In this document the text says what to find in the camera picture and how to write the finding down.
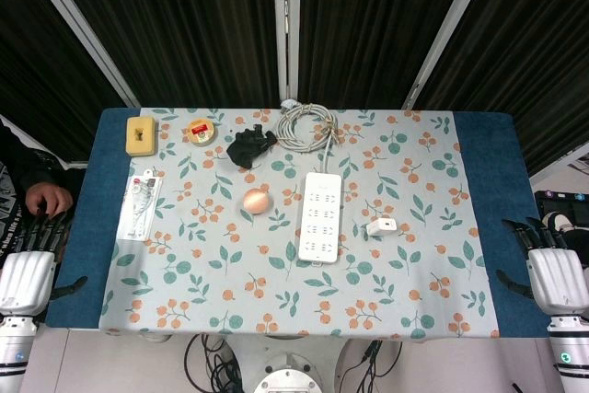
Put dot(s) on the small white plug adapter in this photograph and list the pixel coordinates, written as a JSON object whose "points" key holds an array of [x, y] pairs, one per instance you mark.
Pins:
{"points": [[381, 227]]}

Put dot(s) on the black crumpled cloth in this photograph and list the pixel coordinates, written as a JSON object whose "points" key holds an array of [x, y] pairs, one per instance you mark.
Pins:
{"points": [[246, 146]]}

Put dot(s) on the white blister pack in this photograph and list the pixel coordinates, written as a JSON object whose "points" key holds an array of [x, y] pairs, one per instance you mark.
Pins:
{"points": [[138, 209]]}

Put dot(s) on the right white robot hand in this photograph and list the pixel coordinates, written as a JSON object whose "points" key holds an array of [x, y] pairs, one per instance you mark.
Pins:
{"points": [[559, 278]]}

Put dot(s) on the floral patterned tablecloth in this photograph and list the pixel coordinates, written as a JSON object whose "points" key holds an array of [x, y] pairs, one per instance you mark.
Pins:
{"points": [[285, 296]]}

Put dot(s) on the person's black printed clothing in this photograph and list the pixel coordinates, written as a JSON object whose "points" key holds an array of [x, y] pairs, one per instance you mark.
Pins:
{"points": [[18, 158]]}

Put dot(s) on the black and white shoe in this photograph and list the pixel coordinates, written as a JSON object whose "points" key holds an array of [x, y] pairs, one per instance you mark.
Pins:
{"points": [[559, 220]]}

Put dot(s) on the blue table cover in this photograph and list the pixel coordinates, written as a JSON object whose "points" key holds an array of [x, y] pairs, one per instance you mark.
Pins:
{"points": [[501, 172]]}

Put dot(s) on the black panel with coloured icons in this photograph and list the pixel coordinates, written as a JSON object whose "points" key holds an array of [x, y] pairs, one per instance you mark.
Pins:
{"points": [[559, 197]]}

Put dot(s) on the white power strip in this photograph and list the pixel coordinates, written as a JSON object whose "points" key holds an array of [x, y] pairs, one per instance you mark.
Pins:
{"points": [[320, 223]]}

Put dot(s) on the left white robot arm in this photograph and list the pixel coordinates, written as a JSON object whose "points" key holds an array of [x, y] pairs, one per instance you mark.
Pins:
{"points": [[14, 351]]}

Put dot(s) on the grey metal frame post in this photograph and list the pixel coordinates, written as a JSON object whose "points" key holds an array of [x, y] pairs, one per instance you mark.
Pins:
{"points": [[286, 20], [78, 29], [446, 29]]}

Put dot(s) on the orange onion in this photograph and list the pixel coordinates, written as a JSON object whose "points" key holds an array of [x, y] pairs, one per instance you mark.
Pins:
{"points": [[256, 201]]}

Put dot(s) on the yellow sponge block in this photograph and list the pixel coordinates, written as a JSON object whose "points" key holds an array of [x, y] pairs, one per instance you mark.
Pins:
{"points": [[142, 137]]}

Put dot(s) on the person's bare hand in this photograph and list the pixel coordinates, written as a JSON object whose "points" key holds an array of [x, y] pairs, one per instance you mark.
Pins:
{"points": [[46, 197]]}

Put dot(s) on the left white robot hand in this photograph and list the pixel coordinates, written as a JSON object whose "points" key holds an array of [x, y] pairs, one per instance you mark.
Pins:
{"points": [[25, 280]]}

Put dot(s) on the white robot base flange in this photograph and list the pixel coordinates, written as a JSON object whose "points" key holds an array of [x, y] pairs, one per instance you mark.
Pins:
{"points": [[287, 377]]}

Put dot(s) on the black pleated curtain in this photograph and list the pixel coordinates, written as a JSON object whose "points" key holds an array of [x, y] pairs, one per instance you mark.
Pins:
{"points": [[377, 20], [184, 20]]}

